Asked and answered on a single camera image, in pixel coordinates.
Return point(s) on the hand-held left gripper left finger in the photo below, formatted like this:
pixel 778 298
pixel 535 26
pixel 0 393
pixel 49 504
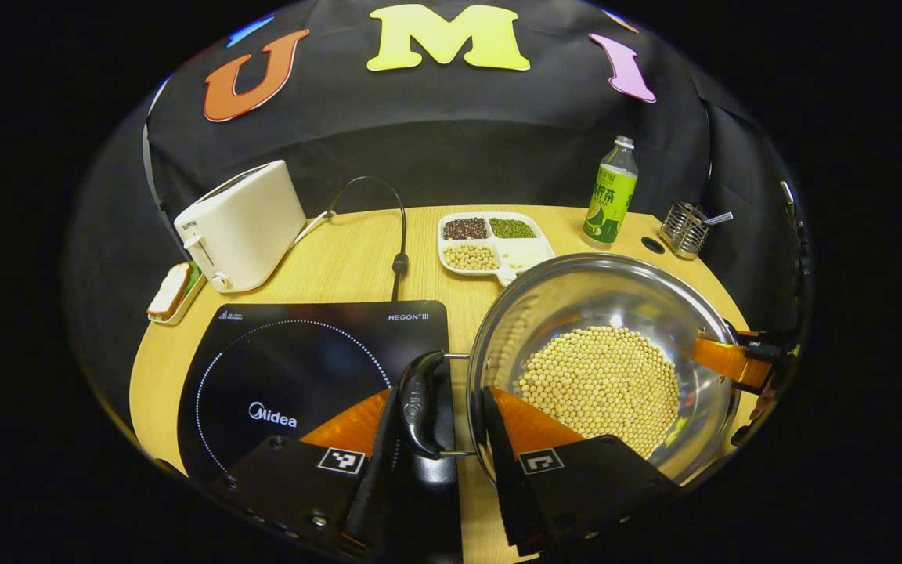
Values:
pixel 377 486

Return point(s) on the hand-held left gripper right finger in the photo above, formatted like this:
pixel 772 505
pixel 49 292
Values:
pixel 507 486

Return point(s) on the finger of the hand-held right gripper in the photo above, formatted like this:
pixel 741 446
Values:
pixel 721 359

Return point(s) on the pile of soybeans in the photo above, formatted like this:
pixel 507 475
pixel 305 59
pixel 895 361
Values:
pixel 607 384

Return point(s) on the black induction cooktop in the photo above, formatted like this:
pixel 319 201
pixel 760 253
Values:
pixel 302 368

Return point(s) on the green label drink bottle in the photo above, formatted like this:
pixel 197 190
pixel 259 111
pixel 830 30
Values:
pixel 610 200

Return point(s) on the white divided bean tray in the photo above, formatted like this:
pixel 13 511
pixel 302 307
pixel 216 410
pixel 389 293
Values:
pixel 494 243

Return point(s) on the small plate with sandwich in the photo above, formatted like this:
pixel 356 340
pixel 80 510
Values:
pixel 173 291

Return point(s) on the white toaster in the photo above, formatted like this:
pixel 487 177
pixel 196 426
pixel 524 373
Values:
pixel 243 223

